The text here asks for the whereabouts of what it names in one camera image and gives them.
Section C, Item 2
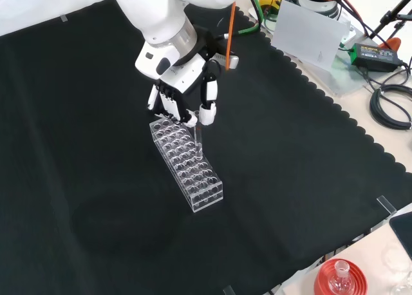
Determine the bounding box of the black power adapter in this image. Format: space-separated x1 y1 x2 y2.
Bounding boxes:
350 43 404 73

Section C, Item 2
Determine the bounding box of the orange tripod foot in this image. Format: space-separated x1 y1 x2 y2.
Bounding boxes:
378 37 402 53

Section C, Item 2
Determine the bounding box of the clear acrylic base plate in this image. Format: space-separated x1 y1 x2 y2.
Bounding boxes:
247 5 379 98

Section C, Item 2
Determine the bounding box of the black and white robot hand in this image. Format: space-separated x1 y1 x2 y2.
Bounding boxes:
134 42 223 128

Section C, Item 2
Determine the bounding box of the red flask ring stand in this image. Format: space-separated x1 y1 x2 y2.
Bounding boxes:
314 258 368 295

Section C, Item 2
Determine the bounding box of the clear plastic test tube rack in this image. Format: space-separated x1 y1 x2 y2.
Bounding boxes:
149 116 224 214

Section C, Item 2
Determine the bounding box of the clear glass test tube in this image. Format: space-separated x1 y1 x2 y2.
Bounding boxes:
194 110 203 162

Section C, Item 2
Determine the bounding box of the orange cable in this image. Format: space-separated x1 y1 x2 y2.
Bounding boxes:
225 3 238 71

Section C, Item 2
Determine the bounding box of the green cable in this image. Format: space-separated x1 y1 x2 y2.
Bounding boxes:
223 0 262 39

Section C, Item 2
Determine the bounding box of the yellow stop button box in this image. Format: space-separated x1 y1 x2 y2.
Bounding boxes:
259 0 286 15

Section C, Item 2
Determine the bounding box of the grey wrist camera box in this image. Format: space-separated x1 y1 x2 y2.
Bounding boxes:
216 52 241 70

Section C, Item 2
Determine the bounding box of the black tripod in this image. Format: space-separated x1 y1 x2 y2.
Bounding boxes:
368 0 412 41

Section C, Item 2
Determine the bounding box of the dark flat tablet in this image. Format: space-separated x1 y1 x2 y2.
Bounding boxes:
388 211 412 256

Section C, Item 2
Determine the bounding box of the black bench cloth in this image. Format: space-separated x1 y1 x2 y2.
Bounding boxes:
0 0 412 295

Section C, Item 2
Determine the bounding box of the clear round-bottom flask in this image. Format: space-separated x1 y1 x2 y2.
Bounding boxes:
328 261 352 294

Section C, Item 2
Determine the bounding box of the coiled black cable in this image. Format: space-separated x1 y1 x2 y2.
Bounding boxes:
369 84 412 131

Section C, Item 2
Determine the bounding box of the pale grey board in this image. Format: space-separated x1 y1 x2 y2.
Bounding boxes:
272 0 351 72

